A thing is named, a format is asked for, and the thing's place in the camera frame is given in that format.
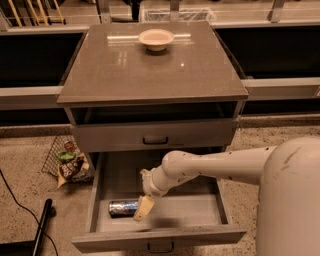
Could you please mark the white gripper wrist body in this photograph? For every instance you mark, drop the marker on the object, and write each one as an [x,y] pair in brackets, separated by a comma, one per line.
[150,185]

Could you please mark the silver blue redbull can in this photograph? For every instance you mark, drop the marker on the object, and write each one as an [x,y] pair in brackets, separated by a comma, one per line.
[124,208]

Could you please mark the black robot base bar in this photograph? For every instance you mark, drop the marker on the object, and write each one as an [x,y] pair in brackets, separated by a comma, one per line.
[47,213]

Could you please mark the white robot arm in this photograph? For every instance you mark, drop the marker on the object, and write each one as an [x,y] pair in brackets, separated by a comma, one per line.
[289,190]

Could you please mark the open grey middle drawer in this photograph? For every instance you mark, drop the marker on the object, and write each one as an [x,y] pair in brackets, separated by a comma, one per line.
[192,214]

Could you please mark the closed grey top drawer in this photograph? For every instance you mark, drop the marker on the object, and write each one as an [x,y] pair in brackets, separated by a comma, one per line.
[154,135]

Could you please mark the small red can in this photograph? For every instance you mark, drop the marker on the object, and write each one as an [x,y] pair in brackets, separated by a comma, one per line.
[69,146]

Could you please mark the grey drawer cabinet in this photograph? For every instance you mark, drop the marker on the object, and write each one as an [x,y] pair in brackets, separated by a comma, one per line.
[116,79]

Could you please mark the brown snack bag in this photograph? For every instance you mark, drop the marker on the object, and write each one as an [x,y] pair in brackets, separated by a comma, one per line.
[72,170]

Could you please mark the green snack packet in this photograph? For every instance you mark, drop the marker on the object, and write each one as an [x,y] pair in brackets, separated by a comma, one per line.
[65,156]

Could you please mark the white ceramic bowl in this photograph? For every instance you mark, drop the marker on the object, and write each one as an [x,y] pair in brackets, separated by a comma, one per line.
[156,39]

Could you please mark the grey metal railing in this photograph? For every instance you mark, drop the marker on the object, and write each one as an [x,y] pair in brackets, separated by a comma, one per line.
[26,98]

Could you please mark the wooden chair legs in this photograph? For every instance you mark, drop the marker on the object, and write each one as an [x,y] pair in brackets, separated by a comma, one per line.
[20,13]

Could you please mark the black wire basket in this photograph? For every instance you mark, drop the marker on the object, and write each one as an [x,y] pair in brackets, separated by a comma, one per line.
[51,163]

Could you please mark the white wire mesh bin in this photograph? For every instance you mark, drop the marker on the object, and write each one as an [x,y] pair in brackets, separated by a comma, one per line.
[183,15]

